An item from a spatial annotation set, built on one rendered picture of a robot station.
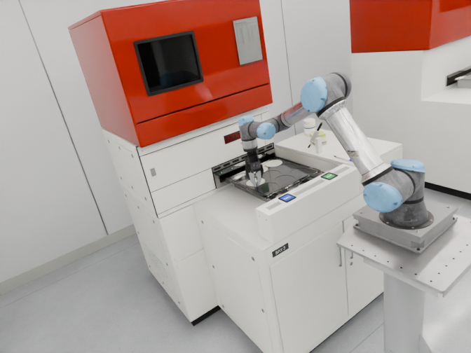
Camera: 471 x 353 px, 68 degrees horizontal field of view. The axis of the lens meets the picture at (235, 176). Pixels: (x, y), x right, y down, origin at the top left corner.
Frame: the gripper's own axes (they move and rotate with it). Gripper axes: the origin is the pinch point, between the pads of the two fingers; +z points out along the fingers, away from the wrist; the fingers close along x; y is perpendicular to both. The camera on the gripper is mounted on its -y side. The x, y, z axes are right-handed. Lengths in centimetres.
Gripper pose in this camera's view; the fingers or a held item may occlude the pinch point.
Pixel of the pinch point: (256, 185)
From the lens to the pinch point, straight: 178.3
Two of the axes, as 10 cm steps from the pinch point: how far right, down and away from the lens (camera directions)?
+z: 1.7, 9.0, 4.0
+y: -0.7, -3.9, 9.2
